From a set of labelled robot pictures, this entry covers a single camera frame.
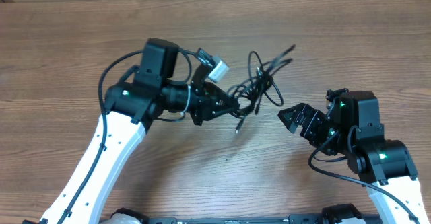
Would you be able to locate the black mounting rail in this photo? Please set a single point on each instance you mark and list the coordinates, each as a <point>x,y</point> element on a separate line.
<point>337,214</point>

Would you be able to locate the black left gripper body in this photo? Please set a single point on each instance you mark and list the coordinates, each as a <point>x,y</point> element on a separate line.
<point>199,103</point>

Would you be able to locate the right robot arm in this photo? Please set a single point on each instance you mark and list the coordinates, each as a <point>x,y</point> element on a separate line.
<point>352,129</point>

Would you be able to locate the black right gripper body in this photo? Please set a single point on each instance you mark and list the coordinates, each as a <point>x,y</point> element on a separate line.
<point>317,130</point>

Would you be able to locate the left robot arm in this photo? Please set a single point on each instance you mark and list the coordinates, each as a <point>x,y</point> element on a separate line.
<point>167,78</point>

